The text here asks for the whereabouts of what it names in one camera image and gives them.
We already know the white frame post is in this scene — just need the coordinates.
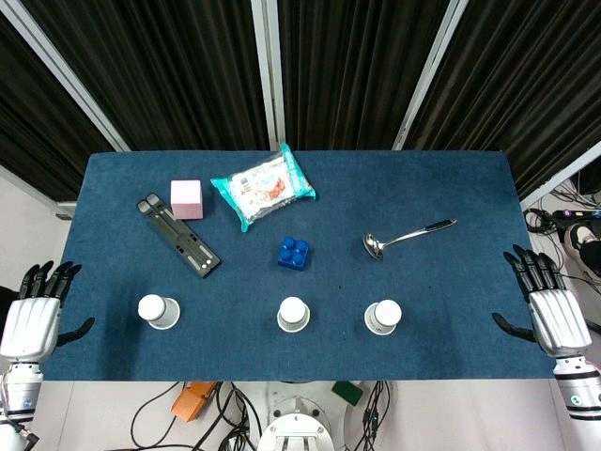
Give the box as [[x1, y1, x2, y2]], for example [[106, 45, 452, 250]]
[[0, 163, 76, 220], [392, 0, 470, 151], [0, 0, 131, 151], [251, 0, 288, 151], [518, 139, 601, 212]]

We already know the blue table cloth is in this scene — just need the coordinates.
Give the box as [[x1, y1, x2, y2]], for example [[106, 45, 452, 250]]
[[40, 149, 560, 382]]

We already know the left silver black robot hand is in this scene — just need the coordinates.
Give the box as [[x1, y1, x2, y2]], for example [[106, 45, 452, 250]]
[[0, 260, 96, 364]]

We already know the blue toy building brick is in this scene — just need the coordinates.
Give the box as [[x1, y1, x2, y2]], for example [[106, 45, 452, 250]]
[[276, 237, 310, 272]]

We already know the pink foam cube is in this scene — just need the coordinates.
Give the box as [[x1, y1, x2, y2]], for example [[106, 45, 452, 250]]
[[169, 179, 206, 221]]

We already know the steel ladle black handle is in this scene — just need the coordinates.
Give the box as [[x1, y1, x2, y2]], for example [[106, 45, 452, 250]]
[[362, 218, 458, 260]]

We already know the white paper cup blue band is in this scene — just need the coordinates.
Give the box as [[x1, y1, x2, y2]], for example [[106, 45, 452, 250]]
[[364, 299, 403, 336], [276, 296, 312, 333], [137, 293, 182, 331]]

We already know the black power strip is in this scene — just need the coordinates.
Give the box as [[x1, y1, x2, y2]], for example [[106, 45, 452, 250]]
[[551, 209, 601, 222]]

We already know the black curtain panel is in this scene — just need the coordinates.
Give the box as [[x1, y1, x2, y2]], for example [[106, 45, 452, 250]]
[[403, 0, 601, 201], [276, 0, 452, 151], [0, 13, 116, 203], [23, 0, 271, 151]]

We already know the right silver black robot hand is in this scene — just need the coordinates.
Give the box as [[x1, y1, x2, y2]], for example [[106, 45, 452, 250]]
[[491, 243, 593, 361]]

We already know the orange box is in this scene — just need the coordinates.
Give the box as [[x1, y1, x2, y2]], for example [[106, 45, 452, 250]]
[[170, 381, 218, 420]]

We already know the green box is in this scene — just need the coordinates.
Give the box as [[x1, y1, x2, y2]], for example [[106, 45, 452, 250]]
[[331, 381, 365, 408]]

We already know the teal snack packet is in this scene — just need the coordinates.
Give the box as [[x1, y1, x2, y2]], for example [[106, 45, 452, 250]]
[[209, 142, 317, 234]]

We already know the black cable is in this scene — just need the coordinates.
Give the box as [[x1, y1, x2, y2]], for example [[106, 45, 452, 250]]
[[523, 209, 572, 236], [351, 381, 393, 451], [130, 381, 189, 450], [194, 381, 264, 451]]

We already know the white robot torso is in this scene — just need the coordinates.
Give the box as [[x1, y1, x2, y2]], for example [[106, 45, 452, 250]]
[[256, 381, 348, 451]]

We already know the black folding stand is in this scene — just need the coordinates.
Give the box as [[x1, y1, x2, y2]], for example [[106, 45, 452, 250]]
[[136, 193, 223, 280]]

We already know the black white shoe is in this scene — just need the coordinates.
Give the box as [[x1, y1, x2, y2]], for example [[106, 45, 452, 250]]
[[562, 223, 601, 278]]

